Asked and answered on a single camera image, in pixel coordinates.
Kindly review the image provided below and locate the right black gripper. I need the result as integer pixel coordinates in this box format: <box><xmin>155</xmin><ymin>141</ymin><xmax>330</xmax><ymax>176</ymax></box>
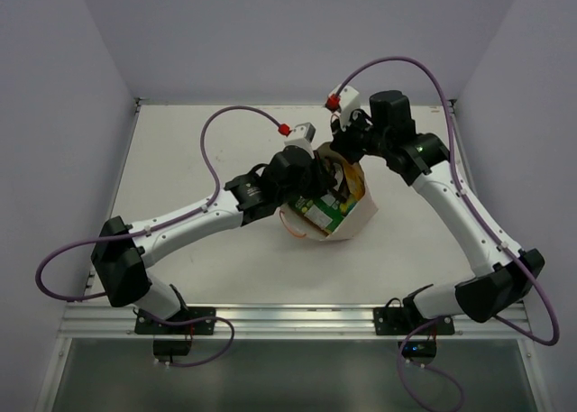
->
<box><xmin>330</xmin><ymin>106</ymin><xmax>392</xmax><ymax>165</ymax></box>

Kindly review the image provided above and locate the green snack pouch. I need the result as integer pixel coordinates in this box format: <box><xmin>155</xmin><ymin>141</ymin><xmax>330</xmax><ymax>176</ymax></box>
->
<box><xmin>288</xmin><ymin>194</ymin><xmax>358</xmax><ymax>234</ymax></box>

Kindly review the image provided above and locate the beige paper bag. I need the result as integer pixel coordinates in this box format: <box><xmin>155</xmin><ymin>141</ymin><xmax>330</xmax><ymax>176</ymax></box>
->
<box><xmin>279</xmin><ymin>142</ymin><xmax>378</xmax><ymax>242</ymax></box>

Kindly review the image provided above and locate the orange snack bag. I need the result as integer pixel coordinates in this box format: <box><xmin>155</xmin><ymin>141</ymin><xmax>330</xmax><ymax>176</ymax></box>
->
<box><xmin>339</xmin><ymin>161</ymin><xmax>365</xmax><ymax>207</ymax></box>

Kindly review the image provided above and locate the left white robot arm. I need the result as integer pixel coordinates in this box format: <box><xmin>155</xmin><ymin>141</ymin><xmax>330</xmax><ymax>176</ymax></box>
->
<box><xmin>91</xmin><ymin>146</ymin><xmax>337</xmax><ymax>334</ymax></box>

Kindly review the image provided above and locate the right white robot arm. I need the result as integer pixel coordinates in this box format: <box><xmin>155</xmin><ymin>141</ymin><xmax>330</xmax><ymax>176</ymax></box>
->
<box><xmin>327</xmin><ymin>86</ymin><xmax>545</xmax><ymax>334</ymax></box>

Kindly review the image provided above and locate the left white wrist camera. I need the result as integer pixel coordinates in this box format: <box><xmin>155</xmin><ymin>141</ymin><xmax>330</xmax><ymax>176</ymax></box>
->
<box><xmin>284</xmin><ymin>123</ymin><xmax>316</xmax><ymax>157</ymax></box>

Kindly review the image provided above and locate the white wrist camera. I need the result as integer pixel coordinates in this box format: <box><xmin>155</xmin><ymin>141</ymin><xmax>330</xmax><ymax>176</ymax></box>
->
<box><xmin>284</xmin><ymin>123</ymin><xmax>316</xmax><ymax>157</ymax></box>
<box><xmin>325</xmin><ymin>85</ymin><xmax>361</xmax><ymax>132</ymax></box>

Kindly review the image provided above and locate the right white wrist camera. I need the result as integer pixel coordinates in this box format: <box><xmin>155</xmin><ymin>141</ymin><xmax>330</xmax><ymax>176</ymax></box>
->
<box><xmin>325</xmin><ymin>85</ymin><xmax>361</xmax><ymax>132</ymax></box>

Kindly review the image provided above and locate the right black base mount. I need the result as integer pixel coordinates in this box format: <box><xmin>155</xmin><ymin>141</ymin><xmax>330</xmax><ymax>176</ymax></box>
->
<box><xmin>372</xmin><ymin>297</ymin><xmax>465</xmax><ymax>412</ymax></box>

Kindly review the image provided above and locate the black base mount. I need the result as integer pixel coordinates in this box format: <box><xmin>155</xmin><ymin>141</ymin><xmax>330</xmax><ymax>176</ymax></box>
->
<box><xmin>133</xmin><ymin>306</ymin><xmax>235</xmax><ymax>369</ymax></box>
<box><xmin>372</xmin><ymin>297</ymin><xmax>465</xmax><ymax>412</ymax></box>

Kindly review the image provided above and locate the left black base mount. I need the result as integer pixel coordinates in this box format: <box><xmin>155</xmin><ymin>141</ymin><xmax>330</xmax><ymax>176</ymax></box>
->
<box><xmin>133</xmin><ymin>306</ymin><xmax>235</xmax><ymax>369</ymax></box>

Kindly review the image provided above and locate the aluminium front rail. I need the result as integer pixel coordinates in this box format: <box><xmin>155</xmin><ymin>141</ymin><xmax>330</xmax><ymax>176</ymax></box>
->
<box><xmin>58</xmin><ymin>302</ymin><xmax>522</xmax><ymax>341</ymax></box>

